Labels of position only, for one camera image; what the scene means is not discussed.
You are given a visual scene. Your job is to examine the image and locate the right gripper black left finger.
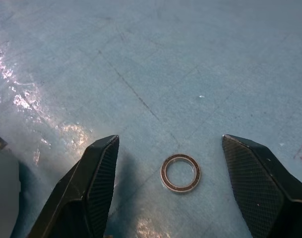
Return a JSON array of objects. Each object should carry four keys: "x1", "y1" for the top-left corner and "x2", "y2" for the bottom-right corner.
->
[{"x1": 26, "y1": 134, "x2": 120, "y2": 238}]

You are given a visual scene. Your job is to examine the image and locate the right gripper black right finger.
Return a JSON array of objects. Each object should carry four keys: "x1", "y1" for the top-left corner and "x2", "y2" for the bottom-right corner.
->
[{"x1": 221, "y1": 134, "x2": 302, "y2": 238}]

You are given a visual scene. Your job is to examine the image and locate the grey motor housing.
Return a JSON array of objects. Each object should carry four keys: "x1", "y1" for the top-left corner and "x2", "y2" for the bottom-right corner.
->
[{"x1": 0, "y1": 130, "x2": 20, "y2": 238}]

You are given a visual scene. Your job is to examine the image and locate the silver bearing ring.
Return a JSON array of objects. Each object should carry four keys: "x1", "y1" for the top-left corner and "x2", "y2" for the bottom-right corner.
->
[{"x1": 160, "y1": 153, "x2": 201, "y2": 195}]

